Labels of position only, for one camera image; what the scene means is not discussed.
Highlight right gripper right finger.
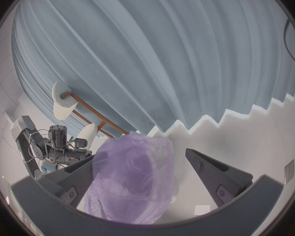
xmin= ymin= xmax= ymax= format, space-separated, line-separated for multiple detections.
xmin=185 ymin=148 xmax=254 ymax=210

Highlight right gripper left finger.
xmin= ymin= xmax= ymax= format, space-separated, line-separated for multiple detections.
xmin=45 ymin=153 xmax=96 ymax=209

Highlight white paper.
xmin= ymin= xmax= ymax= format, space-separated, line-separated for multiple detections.
xmin=194 ymin=205 xmax=211 ymax=216

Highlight purple plastic bag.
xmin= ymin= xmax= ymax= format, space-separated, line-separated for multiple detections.
xmin=84 ymin=135 xmax=179 ymax=225

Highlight white padded wooden chair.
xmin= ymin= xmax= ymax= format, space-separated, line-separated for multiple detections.
xmin=52 ymin=81 xmax=130 ymax=154

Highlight pale blue curtain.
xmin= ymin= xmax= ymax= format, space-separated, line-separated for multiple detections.
xmin=11 ymin=0 xmax=295 ymax=135

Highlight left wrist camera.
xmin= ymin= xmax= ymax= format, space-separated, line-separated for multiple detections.
xmin=74 ymin=137 xmax=88 ymax=150

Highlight black cable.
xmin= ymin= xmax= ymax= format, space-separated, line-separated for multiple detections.
xmin=283 ymin=19 xmax=295 ymax=71

